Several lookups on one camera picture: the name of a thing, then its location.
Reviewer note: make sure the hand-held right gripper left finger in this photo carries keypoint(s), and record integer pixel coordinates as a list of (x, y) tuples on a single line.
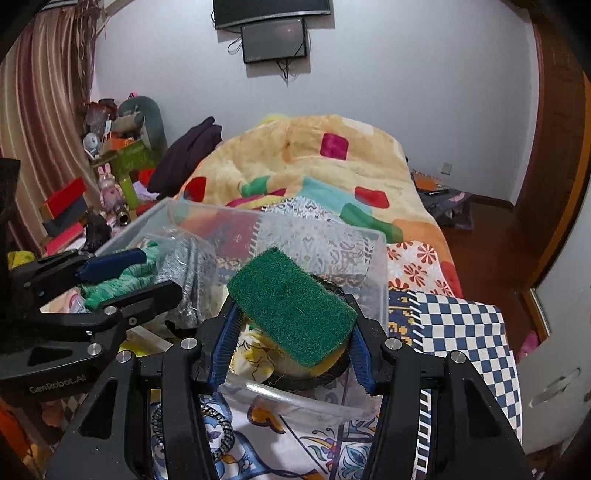
[(225, 344)]

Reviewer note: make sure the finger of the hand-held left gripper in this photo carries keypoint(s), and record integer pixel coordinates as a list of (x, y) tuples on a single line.
[(115, 264), (143, 300)]

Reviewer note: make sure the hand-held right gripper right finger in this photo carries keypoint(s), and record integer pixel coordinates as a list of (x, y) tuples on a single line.
[(362, 362)]

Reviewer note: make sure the green scouring sponge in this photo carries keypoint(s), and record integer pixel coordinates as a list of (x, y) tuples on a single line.
[(291, 304)]

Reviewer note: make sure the clear plastic storage box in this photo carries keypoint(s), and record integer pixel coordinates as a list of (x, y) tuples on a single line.
[(304, 230)]

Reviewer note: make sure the pink soft item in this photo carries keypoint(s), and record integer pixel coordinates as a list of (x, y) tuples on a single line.
[(528, 345)]

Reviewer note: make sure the green knit cloth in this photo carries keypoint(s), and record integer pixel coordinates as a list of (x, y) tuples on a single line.
[(134, 277)]

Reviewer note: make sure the yellow patterned cloth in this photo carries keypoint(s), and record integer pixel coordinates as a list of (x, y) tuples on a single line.
[(254, 356)]

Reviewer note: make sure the black toy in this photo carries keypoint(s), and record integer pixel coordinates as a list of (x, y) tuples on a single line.
[(98, 233)]

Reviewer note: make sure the grey knit cloth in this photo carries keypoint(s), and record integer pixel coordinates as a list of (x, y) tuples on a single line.
[(189, 267)]

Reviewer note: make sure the red box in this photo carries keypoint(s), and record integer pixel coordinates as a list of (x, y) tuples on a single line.
[(64, 198), (64, 237)]

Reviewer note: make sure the green cylinder container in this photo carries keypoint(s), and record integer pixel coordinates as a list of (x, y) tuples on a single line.
[(129, 190)]

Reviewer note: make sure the pink bunny doll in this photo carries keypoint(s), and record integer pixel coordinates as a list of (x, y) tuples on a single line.
[(109, 187)]

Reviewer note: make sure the blue white checkered cloth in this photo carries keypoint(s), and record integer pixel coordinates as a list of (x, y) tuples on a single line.
[(466, 332)]

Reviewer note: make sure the dark purple garment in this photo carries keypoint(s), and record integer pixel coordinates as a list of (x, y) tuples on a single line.
[(184, 152)]

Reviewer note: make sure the grey green plush toy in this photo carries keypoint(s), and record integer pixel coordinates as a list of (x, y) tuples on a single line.
[(147, 120)]

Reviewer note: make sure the striped brown curtain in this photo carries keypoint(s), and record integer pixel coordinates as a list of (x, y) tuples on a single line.
[(41, 92)]

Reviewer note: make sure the orange notebook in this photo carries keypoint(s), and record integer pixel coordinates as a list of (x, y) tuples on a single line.
[(427, 181)]

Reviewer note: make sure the white door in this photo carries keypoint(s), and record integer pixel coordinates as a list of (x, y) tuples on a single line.
[(558, 360)]

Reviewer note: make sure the yellow blanket with coloured squares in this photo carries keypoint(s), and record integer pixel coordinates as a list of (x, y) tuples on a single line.
[(300, 152)]

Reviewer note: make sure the white wall socket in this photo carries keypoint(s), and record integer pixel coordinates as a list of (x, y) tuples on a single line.
[(446, 168)]

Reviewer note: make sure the small black wall monitor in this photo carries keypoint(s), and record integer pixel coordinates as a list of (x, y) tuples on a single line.
[(274, 40)]

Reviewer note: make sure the brown wooden door frame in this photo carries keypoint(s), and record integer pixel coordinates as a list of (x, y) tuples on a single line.
[(554, 161)]

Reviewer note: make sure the black wall television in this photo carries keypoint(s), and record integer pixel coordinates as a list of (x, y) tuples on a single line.
[(272, 11)]

